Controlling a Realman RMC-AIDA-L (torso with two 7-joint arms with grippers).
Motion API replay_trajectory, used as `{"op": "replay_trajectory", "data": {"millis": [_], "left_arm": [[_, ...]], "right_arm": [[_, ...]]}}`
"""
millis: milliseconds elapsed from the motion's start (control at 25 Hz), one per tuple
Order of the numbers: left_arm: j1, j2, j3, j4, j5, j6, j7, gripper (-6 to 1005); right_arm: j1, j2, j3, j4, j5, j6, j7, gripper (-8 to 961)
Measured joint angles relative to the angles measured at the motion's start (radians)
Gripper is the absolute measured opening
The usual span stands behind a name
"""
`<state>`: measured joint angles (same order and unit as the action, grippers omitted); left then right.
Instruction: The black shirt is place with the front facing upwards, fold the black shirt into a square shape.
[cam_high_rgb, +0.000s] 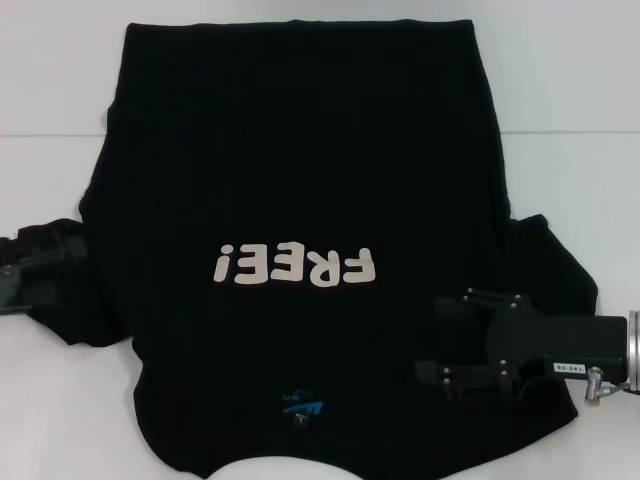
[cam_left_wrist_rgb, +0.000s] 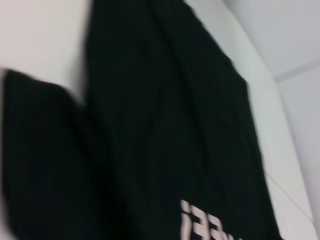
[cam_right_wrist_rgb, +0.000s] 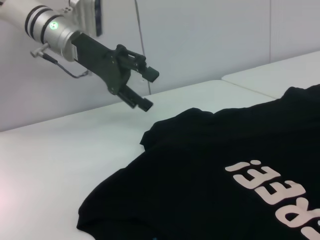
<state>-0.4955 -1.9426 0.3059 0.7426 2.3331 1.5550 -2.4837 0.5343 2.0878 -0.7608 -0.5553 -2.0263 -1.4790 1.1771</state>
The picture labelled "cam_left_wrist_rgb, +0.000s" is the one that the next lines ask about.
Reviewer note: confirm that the black t-shirt with FREE print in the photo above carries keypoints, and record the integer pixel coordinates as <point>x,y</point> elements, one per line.
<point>162,125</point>

